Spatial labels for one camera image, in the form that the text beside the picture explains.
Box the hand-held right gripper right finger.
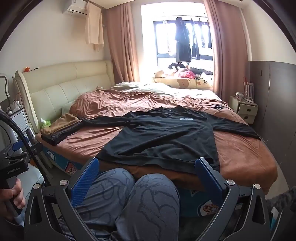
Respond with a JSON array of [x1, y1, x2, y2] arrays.
[[195, 157, 271, 241]]

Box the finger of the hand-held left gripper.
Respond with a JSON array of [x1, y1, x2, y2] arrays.
[[13, 139, 44, 160]]

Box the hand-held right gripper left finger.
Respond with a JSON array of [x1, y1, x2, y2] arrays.
[[24, 157, 100, 241]]

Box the black long-sleeve shirt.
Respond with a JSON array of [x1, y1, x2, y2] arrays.
[[79, 105, 262, 174]]

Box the stack of folded clothes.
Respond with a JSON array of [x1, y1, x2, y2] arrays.
[[40, 113, 82, 146]]

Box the person's left hand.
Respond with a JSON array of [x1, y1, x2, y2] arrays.
[[0, 179, 26, 224]]

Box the grey chair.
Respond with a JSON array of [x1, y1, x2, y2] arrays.
[[0, 120, 45, 200]]

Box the grey bedside table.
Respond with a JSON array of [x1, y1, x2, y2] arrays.
[[7, 108, 35, 139]]

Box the brown fleece blanket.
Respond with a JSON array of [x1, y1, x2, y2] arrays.
[[38, 89, 278, 197]]

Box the silver framed mirror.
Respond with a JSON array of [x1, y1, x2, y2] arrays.
[[0, 74, 11, 112]]

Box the person's patterned grey trousers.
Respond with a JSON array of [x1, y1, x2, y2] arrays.
[[58, 168, 181, 241]]

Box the grey fuzzy cloth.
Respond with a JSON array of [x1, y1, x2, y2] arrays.
[[266, 190, 296, 223]]

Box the white bedside cabinet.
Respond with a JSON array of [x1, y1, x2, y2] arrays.
[[229, 95, 258, 126]]

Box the cream padded headboard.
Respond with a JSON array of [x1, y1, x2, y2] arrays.
[[22, 60, 115, 130]]

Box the bear print long pillow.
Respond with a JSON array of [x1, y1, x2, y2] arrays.
[[154, 77, 213, 90]]

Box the beige duvet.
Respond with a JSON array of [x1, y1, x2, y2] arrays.
[[109, 81, 222, 102]]

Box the pink plush toy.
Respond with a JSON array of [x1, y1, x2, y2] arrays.
[[177, 71, 196, 79]]

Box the black crumpled cloth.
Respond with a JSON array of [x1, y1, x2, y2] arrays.
[[190, 67, 213, 76]]

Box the black white plush toy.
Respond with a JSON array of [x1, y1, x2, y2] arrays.
[[168, 62, 188, 70]]

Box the pink curtain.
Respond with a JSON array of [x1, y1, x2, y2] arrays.
[[105, 1, 140, 84], [203, 0, 232, 102]]

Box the narrow dark hanging garment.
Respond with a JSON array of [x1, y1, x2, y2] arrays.
[[191, 19, 201, 61]]

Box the long black hanging garment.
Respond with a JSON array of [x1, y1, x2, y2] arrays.
[[174, 17, 192, 63]]

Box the cream hanging cloth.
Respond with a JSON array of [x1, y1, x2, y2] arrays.
[[84, 1, 104, 52]]

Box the short dark hanging garment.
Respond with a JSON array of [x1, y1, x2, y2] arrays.
[[207, 21, 213, 49]]

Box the white air conditioner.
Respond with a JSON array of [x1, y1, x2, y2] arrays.
[[62, 0, 88, 15]]

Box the dark framed window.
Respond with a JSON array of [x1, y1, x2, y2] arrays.
[[153, 20, 214, 70]]

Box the black cables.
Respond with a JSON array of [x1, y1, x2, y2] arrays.
[[199, 100, 228, 109]]

